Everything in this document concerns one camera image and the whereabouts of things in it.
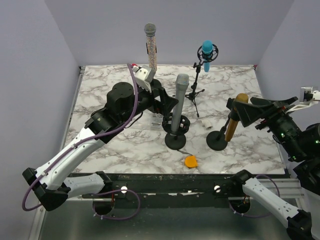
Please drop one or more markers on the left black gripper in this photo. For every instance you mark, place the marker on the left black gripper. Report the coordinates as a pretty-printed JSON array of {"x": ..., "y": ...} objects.
[{"x": 166, "y": 101}]

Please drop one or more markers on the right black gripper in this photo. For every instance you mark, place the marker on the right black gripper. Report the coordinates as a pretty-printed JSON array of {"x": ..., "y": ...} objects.
[{"x": 248, "y": 112}]

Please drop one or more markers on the gold microphone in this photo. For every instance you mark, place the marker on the gold microphone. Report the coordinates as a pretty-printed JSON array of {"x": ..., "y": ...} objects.
[{"x": 233, "y": 115}]

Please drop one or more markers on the silver microphone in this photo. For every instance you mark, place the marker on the silver microphone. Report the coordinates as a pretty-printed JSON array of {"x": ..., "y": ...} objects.
[{"x": 181, "y": 86}]

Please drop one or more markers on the shock mount round base stand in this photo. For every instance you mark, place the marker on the shock mount round base stand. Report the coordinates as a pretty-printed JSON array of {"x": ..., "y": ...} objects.
[{"x": 175, "y": 140}]

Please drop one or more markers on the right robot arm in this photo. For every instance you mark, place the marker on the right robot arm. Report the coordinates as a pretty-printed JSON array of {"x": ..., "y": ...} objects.
[{"x": 302, "y": 147}]

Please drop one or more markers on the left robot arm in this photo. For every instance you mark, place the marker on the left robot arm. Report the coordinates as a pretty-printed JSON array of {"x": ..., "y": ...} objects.
[{"x": 52, "y": 183}]

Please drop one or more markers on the blue microphone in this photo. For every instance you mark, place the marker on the blue microphone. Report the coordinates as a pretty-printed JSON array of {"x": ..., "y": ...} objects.
[{"x": 207, "y": 50}]

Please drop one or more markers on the glitter microphone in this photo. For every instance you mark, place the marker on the glitter microphone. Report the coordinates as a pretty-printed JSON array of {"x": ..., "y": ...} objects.
[{"x": 150, "y": 31}]

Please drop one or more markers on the clear screw organizer box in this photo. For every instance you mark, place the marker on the clear screw organizer box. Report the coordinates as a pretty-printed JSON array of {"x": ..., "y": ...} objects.
[{"x": 156, "y": 120}]

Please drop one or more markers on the small white adapter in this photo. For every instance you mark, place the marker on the small white adapter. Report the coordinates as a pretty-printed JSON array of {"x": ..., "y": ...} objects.
[{"x": 206, "y": 124}]

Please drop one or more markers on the orange tape measure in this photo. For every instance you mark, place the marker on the orange tape measure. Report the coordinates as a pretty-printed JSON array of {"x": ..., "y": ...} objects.
[{"x": 191, "y": 162}]

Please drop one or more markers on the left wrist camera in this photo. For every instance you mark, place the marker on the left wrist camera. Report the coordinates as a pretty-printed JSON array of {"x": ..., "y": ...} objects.
[{"x": 143, "y": 76}]

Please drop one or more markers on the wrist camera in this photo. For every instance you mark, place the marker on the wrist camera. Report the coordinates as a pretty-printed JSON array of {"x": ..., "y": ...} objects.
[
  {"x": 143, "y": 76},
  {"x": 309, "y": 96}
]

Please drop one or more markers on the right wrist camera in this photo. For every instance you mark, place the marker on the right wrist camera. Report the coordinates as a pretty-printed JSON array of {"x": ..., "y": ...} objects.
[{"x": 309, "y": 96}]

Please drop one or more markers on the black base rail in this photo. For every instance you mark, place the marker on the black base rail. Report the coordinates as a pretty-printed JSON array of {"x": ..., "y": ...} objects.
[{"x": 173, "y": 190}]

